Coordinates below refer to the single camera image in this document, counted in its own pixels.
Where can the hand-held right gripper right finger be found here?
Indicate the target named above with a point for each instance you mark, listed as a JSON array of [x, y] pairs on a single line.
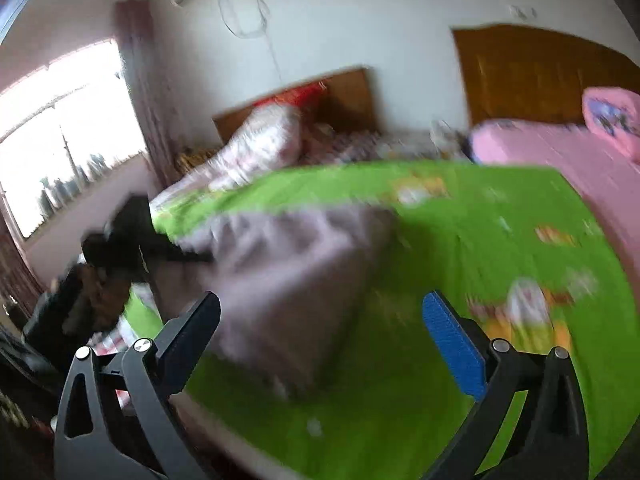
[[452, 345]]

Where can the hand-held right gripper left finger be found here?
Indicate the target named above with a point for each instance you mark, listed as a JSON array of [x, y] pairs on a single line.
[[192, 340]]

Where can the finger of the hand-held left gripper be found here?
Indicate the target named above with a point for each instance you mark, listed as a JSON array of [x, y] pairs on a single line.
[[185, 257]]

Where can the lilac pants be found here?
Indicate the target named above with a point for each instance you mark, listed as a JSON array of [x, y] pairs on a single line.
[[280, 285]]

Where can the person's left forearm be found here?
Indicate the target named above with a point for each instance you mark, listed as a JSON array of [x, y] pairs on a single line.
[[52, 310]]

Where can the person's left hand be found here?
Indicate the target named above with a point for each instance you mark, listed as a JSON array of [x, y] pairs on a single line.
[[102, 300]]

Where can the yellow-brown object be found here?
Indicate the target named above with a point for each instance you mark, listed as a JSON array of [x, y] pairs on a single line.
[[192, 160]]

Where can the green printed blanket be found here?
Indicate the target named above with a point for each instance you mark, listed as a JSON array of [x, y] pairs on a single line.
[[425, 240]]

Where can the dark wooden furniture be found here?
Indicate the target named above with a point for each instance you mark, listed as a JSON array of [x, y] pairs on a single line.
[[15, 270]]

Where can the bright window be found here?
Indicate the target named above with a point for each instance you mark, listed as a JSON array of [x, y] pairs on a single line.
[[65, 135]]

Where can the pink floral quilt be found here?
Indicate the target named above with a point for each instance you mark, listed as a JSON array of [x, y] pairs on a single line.
[[260, 145]]

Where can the patterned curtain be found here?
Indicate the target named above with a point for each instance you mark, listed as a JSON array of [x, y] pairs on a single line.
[[142, 90]]

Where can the red pillow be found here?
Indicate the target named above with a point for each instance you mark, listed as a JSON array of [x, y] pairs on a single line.
[[290, 96]]

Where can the white bedside object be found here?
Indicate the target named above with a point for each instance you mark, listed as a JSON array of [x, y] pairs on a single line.
[[445, 137]]

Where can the patterned bed sheet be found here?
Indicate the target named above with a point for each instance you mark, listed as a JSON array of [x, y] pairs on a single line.
[[360, 142]]

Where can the pink bed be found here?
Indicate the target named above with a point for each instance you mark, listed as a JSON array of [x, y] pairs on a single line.
[[550, 145]]

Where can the pink cartoon pillow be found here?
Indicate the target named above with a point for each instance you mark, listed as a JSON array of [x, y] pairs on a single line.
[[612, 120]]

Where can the large wooden headboard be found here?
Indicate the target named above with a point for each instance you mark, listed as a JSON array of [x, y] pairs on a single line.
[[525, 75]]

